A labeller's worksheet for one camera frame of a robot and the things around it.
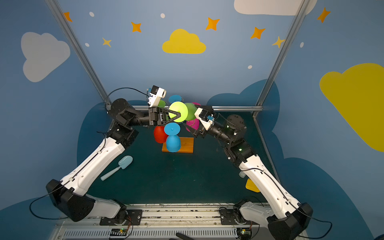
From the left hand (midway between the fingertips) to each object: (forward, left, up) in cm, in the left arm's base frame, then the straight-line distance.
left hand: (178, 114), depth 53 cm
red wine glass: (+10, +13, -26) cm, 31 cm away
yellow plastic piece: (-8, -39, -49) cm, 63 cm away
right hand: (+6, -5, -4) cm, 9 cm away
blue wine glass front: (+5, +5, -24) cm, 25 cm away
